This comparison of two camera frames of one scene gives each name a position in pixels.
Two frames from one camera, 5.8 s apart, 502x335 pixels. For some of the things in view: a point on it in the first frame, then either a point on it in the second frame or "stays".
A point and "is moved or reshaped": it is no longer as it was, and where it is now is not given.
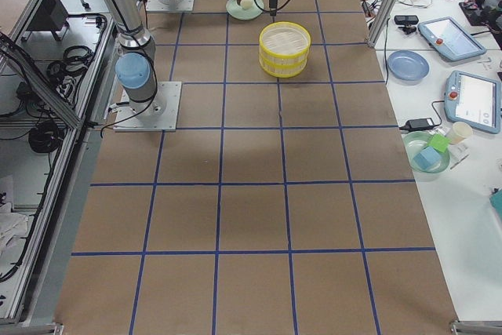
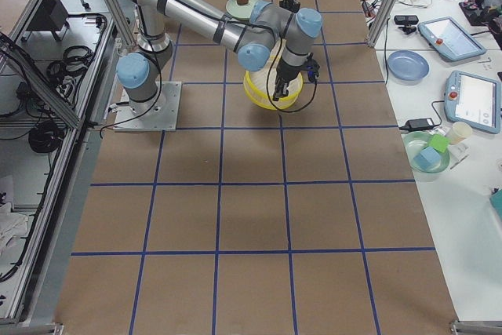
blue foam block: x=427 y=158 stays
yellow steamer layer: x=285 y=41 is moved or reshaped
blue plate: x=407 y=67 stays
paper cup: x=460 y=130 stays
